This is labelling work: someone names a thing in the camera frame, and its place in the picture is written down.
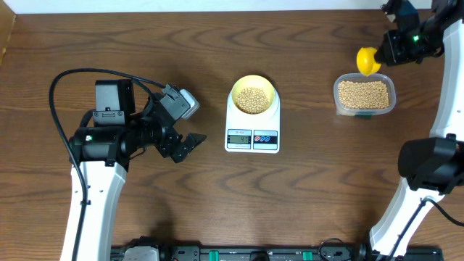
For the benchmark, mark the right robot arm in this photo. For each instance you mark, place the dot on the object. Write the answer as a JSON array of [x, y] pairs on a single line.
[[430, 168]]

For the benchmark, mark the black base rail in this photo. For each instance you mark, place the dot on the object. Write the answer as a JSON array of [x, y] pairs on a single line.
[[146, 248]]

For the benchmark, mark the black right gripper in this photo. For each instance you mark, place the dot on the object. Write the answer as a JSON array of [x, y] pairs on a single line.
[[395, 55]]

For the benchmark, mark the yellow measuring scoop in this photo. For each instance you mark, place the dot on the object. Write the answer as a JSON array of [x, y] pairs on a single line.
[[366, 63]]

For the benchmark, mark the pale yellow bowl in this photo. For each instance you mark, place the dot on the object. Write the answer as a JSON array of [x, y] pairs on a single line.
[[253, 94]]

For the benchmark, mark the white digital kitchen scale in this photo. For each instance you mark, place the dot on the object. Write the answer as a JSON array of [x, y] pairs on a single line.
[[253, 133]]

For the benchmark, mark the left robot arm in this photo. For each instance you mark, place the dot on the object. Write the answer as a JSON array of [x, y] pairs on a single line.
[[107, 139]]

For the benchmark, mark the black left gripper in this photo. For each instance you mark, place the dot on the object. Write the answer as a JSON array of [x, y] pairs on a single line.
[[166, 145]]

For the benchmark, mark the clear plastic container of soybeans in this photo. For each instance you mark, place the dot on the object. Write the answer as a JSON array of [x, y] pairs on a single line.
[[359, 95]]

